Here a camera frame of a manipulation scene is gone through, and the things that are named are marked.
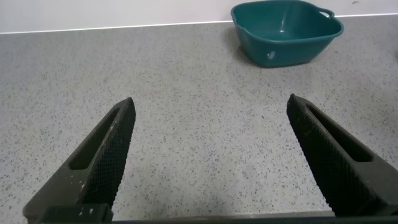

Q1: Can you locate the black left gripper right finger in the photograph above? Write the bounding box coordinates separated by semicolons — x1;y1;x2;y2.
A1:
286;93;398;217

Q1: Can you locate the teal plastic square basin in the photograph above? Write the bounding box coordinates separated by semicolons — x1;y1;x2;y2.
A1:
230;0;345;68

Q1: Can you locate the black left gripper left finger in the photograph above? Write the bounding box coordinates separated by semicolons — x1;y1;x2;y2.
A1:
22;97;137;219

